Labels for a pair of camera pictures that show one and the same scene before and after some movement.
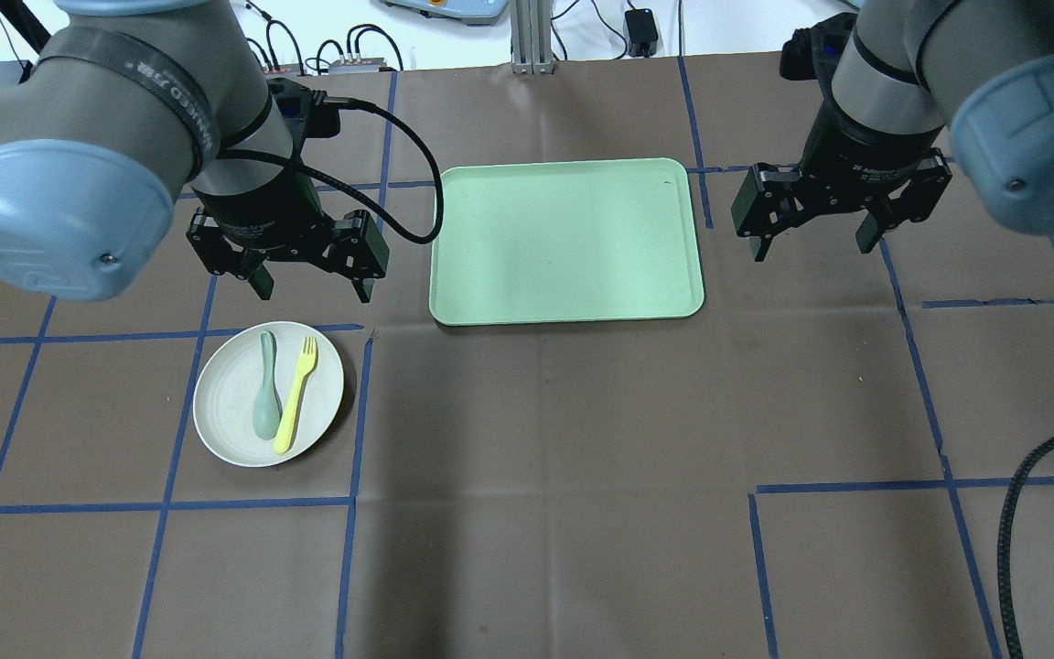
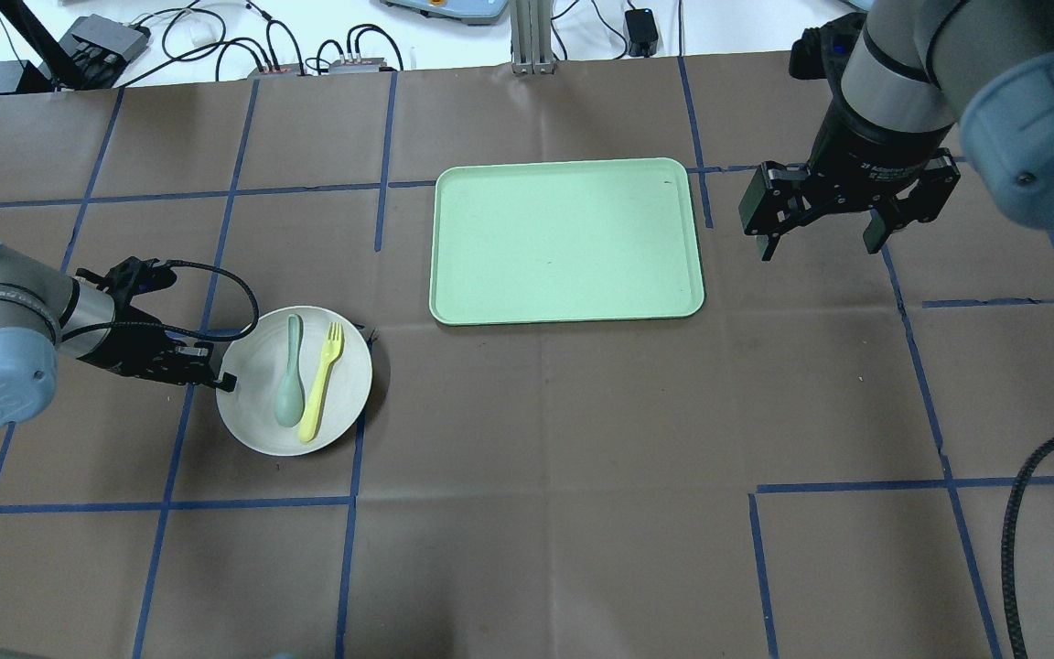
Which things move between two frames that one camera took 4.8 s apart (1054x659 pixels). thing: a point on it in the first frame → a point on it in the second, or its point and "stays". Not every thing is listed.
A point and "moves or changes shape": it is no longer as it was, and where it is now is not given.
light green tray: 564,242 stays
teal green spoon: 266,413 → 289,400
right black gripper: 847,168 stays
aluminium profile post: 532,37 stays
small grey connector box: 352,66 stays
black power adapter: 641,32 stays
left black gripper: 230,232 → 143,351
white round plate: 267,394 moves or changes shape
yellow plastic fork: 308,358 → 332,347
